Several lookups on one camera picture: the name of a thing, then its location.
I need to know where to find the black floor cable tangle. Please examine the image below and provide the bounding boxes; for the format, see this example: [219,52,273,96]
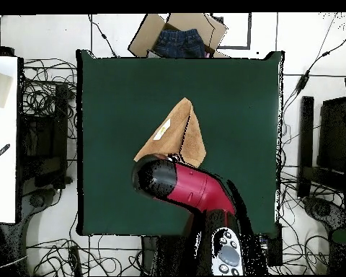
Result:
[21,57,78,139]
[276,167,335,275]
[25,236,142,276]

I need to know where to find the open cardboard box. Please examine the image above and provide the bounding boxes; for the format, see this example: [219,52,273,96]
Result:
[128,12,228,58]

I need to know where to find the black cable with inline connector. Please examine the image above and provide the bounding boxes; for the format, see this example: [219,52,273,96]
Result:
[87,14,118,58]

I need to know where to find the black rectangular post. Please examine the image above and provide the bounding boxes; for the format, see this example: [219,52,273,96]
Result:
[298,95,315,198]

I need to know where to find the black power adapter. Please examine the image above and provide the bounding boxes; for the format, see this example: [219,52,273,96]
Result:
[295,69,311,94]

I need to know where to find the blue denim jeans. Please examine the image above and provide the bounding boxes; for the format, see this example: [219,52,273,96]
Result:
[154,28,207,58]

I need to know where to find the black equipment cart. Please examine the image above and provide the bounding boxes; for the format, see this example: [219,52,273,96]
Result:
[17,82,74,190]

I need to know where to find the black flat panel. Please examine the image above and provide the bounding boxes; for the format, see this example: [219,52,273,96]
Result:
[316,96,346,174]

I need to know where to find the tan terry towel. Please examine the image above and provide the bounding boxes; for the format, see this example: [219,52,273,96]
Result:
[133,97,207,169]

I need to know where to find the white desk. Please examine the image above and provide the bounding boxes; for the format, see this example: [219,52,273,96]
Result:
[0,55,19,224]

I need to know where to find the black power strip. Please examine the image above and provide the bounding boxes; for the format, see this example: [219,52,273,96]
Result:
[68,245,82,276]

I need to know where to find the dark green table cloth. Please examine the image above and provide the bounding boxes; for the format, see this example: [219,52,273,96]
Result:
[76,49,284,237]

